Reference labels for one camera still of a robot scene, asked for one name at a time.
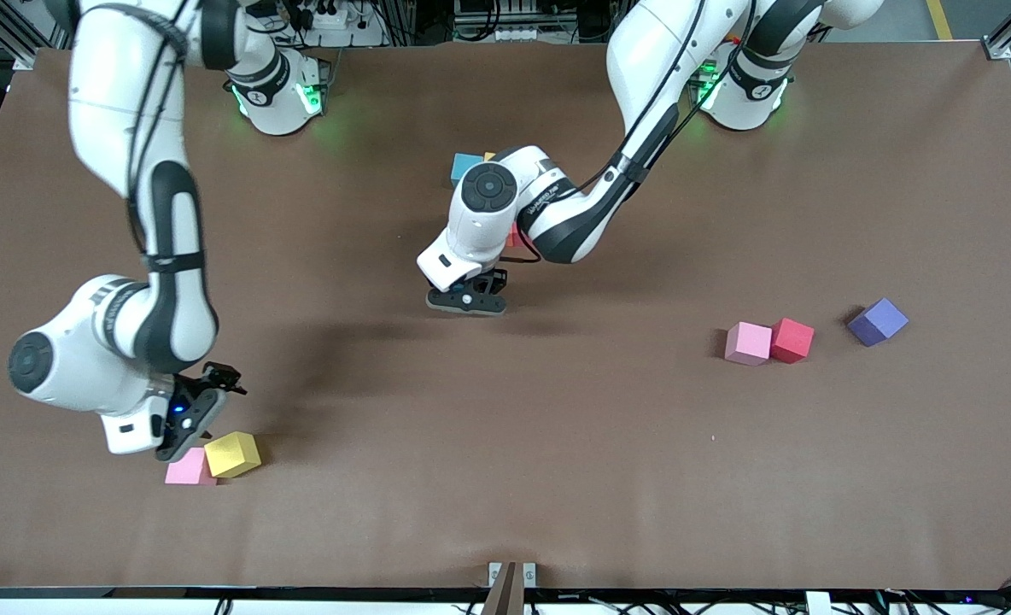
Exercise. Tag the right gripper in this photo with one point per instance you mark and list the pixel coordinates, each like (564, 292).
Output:
(215, 377)

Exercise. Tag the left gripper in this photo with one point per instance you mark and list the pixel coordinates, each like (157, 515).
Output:
(493, 279)

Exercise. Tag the red foam cube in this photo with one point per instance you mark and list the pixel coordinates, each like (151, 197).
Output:
(514, 237)
(792, 338)

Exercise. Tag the blue foam cube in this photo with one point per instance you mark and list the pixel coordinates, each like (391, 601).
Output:
(466, 168)

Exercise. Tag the pink foam cube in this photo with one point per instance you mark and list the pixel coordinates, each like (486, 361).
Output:
(188, 470)
(749, 342)

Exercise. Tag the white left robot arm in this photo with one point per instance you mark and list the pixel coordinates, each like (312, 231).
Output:
(642, 51)

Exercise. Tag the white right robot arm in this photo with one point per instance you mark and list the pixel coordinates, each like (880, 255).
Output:
(130, 128)

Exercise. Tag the paper table cover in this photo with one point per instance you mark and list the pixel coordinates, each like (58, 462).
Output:
(505, 495)

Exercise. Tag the grey electronics box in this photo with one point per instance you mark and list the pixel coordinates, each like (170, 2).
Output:
(505, 34)

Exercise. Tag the purple foam cube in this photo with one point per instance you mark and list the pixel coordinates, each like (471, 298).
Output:
(879, 320)

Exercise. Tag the metal mounting bracket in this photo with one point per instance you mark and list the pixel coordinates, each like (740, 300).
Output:
(530, 574)

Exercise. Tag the grey camera pole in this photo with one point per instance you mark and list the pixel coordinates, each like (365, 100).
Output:
(505, 594)

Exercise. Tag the small white bracket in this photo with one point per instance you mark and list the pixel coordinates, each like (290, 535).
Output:
(817, 603)

